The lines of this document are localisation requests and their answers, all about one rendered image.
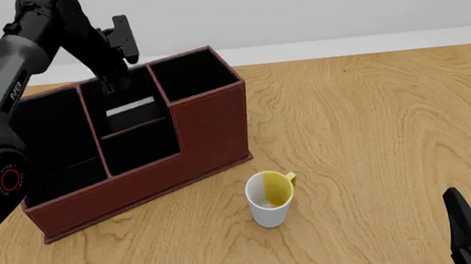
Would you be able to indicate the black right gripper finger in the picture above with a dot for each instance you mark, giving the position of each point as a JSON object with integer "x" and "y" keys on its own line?
{"x": 465, "y": 223}

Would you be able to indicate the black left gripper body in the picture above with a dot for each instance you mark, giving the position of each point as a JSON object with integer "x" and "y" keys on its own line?
{"x": 109, "y": 84}

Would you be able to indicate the red-brown desk caddy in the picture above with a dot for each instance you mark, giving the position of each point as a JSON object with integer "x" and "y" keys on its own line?
{"x": 209, "y": 131}

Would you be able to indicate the white and yellow mug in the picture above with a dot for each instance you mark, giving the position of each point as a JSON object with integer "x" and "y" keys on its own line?
{"x": 269, "y": 213}

